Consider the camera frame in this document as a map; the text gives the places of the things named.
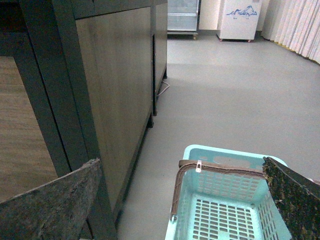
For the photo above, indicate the white chest freezer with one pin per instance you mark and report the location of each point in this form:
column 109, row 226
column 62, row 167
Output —
column 238, row 19

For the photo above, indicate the white curtain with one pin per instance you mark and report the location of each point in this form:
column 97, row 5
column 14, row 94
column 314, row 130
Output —
column 295, row 25

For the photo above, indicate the dark wooden display cabinet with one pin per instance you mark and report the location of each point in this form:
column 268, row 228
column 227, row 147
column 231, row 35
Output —
column 88, row 68

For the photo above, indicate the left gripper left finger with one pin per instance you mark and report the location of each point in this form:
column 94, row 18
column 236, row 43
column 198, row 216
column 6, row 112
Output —
column 56, row 210

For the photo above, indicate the light blue plastic basket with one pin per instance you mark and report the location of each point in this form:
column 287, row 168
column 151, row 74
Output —
column 220, row 194

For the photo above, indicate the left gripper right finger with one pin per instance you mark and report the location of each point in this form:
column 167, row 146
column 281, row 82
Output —
column 296, row 197

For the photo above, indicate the glass door refrigerator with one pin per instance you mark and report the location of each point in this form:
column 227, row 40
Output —
column 183, row 17

